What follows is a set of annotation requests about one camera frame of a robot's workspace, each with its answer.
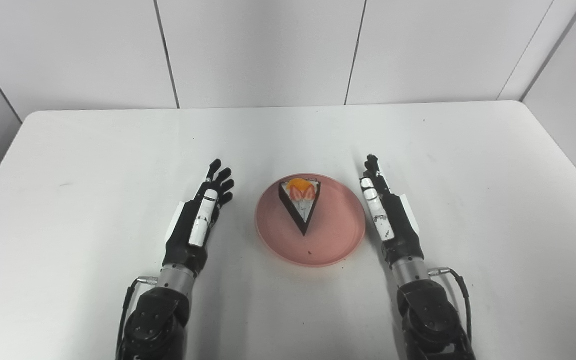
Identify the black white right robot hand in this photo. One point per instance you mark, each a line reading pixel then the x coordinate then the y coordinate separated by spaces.
pixel 403 235

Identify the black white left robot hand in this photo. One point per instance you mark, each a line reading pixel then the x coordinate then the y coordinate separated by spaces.
pixel 182 245

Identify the pink round plate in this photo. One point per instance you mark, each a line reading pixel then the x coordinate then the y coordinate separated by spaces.
pixel 338 235

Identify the chocolate cake slice with fruit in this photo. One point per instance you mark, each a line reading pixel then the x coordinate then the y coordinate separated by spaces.
pixel 302 210

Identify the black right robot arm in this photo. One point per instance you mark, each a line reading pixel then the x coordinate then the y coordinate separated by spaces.
pixel 430 315

